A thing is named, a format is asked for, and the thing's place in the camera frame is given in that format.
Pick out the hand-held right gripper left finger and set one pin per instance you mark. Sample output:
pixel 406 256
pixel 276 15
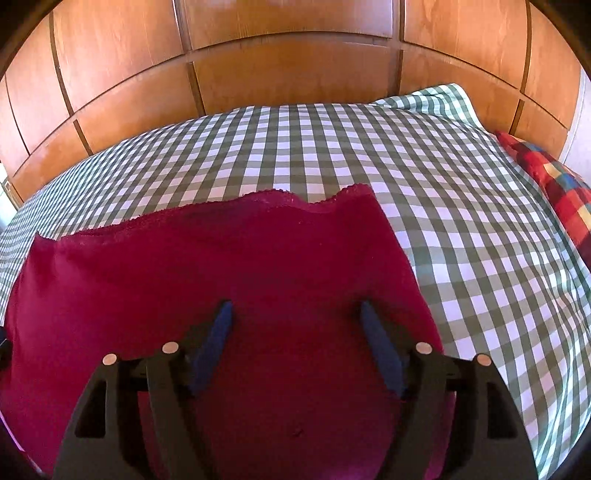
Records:
pixel 214 337

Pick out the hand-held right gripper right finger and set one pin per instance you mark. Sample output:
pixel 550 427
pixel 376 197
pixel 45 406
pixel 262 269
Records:
pixel 378 341

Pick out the dark red garment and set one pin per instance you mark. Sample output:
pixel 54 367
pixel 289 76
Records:
pixel 277 258

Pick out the green checked bed sheet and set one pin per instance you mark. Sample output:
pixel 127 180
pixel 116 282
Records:
pixel 323 147

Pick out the colourful plaid pillow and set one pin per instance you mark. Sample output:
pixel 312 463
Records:
pixel 558 184

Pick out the wooden headboard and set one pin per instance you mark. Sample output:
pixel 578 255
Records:
pixel 277 74

